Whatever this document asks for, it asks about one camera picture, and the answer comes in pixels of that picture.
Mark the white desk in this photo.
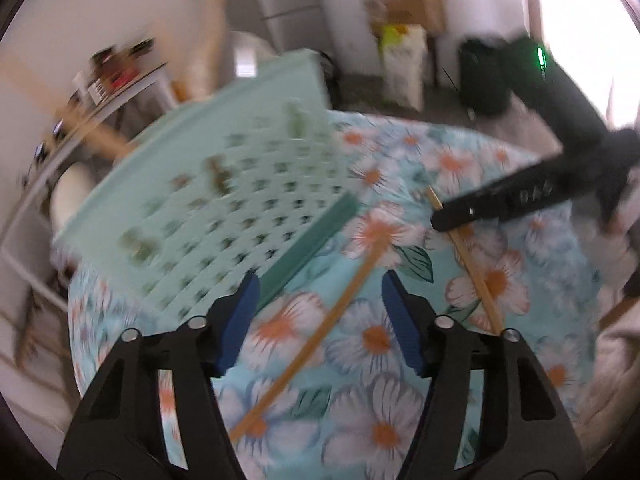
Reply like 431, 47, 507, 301
0, 62, 178, 306

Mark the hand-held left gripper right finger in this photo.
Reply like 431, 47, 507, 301
381, 270, 586, 480

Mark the light wooden chopstick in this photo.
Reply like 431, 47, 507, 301
0, 67, 131, 161
427, 185, 506, 336
229, 237, 388, 441

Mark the silver refrigerator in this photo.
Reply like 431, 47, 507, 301
245, 0, 333, 58

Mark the cardboard box with white band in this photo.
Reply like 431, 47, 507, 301
367, 0, 446, 33

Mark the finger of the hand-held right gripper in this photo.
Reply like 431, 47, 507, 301
431, 152, 581, 233

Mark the green plastic utensil basket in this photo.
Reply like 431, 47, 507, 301
52, 49, 358, 318

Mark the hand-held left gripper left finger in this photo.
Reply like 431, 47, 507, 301
57, 269, 262, 480

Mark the floral blanket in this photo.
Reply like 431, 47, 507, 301
67, 110, 601, 480

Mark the black trash bin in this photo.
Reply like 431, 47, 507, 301
459, 36, 516, 117

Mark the yellow green rice bag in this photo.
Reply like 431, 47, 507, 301
381, 24, 428, 111

